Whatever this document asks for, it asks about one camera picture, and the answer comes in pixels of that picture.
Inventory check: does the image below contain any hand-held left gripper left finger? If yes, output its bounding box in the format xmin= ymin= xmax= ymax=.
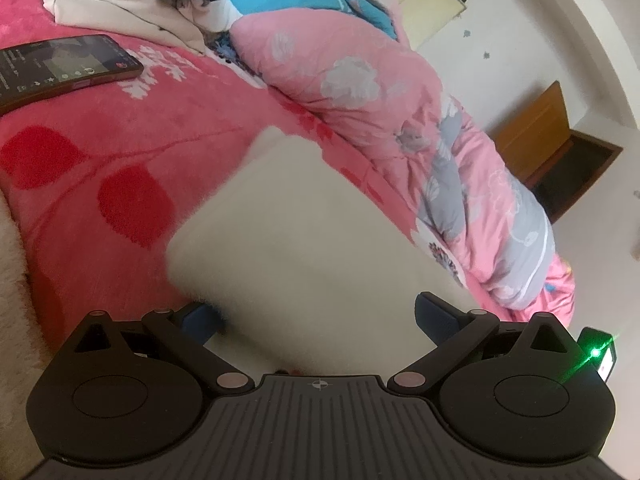
xmin=72 ymin=301 xmax=256 ymax=397

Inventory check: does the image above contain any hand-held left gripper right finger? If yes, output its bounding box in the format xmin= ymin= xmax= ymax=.
xmin=387 ymin=292 xmax=581 ymax=397

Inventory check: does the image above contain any white fleece sweater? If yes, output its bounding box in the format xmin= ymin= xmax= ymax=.
xmin=165 ymin=125 xmax=481 ymax=376

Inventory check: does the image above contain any bright pink printed pillow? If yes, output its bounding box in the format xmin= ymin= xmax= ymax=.
xmin=542 ymin=255 xmax=576 ymax=333

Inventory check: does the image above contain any cream fleece cloth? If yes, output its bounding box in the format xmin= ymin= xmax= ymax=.
xmin=0 ymin=190 xmax=56 ymax=461

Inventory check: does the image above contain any brown wooden door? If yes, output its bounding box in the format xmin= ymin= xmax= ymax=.
xmin=487 ymin=80 xmax=623 ymax=223

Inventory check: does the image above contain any pink floral fleece blanket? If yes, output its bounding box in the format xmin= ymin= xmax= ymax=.
xmin=0 ymin=0 xmax=481 ymax=466

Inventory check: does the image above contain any pink grey floral quilt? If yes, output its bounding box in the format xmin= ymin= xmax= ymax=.
xmin=230 ymin=7 xmax=556 ymax=311

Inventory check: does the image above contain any smartphone with brown case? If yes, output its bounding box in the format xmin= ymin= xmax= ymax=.
xmin=0 ymin=34 xmax=145 ymax=117

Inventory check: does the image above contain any white garment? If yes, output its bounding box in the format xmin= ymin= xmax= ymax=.
xmin=190 ymin=0 xmax=243 ymax=33

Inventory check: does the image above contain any beige wardrobe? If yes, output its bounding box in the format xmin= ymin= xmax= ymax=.
xmin=397 ymin=0 xmax=471 ymax=53

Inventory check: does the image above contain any beige garment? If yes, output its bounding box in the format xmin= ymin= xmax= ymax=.
xmin=42 ymin=0 xmax=208 ymax=56

